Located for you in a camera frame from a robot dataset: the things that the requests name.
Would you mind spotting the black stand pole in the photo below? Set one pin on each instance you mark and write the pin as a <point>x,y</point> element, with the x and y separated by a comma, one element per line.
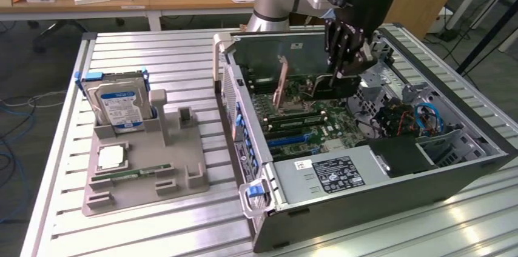
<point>485,26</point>

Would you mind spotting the silver CPU chip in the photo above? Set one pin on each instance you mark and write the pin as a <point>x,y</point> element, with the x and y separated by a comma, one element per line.
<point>110,158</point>

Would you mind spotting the black plastic air shroud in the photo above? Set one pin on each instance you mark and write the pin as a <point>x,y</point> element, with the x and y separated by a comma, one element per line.
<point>401,154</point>

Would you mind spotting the metal disk bay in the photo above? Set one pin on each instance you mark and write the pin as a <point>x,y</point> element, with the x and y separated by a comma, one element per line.
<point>453,148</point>

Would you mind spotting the CPU socket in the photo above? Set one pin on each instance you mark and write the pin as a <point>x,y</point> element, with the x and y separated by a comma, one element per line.
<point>293,107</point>

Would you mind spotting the green motherboard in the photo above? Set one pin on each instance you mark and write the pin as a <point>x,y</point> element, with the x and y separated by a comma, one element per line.
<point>320,135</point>

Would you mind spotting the open black PC case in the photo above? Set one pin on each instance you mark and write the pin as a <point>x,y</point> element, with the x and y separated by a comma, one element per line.
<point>364,208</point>

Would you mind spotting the black chair base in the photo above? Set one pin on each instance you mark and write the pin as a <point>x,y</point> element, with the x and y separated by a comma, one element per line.
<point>57,31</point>

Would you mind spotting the grey parts rack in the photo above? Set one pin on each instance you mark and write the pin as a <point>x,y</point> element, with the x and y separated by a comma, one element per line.
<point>142,190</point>

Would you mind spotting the black graphics card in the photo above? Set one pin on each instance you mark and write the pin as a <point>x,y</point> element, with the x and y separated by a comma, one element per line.
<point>336,90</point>

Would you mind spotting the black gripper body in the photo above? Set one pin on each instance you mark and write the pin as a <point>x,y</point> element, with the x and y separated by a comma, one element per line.
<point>369,8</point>

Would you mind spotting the hard disk in blue caddy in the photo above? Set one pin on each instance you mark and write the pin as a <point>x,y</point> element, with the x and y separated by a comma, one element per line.
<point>118,105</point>

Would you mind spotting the green RAM stick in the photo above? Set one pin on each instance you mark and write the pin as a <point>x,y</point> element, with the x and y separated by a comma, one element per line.
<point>130,174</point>

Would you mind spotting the blue expansion slot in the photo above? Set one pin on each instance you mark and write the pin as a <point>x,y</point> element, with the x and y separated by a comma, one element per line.
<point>285,140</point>

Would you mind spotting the grey power supply unit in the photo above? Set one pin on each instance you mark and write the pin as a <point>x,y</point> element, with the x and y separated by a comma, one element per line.
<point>336,175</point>

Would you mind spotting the installed black RAM stick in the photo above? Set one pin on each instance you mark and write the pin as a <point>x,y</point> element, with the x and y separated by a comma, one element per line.
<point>296,123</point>

